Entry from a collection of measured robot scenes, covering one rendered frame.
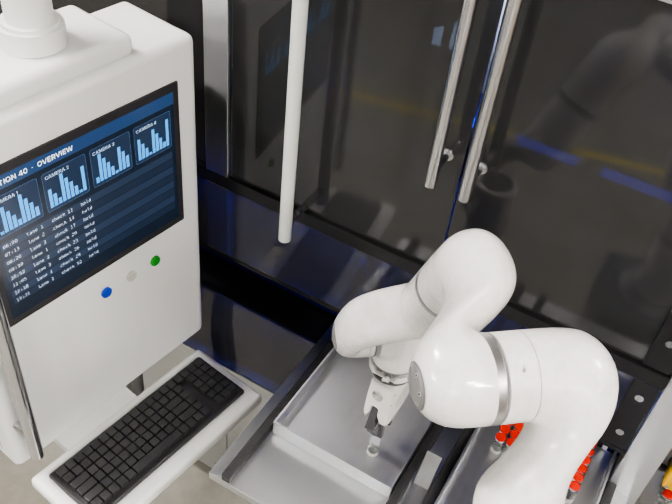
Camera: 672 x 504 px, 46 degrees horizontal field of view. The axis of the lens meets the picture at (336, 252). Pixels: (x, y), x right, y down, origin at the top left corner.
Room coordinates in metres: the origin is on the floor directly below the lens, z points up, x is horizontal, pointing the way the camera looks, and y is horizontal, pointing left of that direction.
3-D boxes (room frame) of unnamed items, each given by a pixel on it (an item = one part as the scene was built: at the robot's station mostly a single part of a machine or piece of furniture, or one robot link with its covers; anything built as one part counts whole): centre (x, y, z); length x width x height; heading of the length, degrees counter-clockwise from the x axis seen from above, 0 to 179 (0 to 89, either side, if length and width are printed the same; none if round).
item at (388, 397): (0.89, -0.12, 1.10); 0.10 x 0.07 x 0.11; 154
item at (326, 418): (1.00, -0.11, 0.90); 0.34 x 0.26 x 0.04; 155
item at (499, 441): (0.89, -0.44, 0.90); 0.18 x 0.02 x 0.05; 65
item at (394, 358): (0.89, -0.12, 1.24); 0.09 x 0.08 x 0.13; 105
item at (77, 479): (0.92, 0.33, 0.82); 0.40 x 0.14 x 0.02; 147
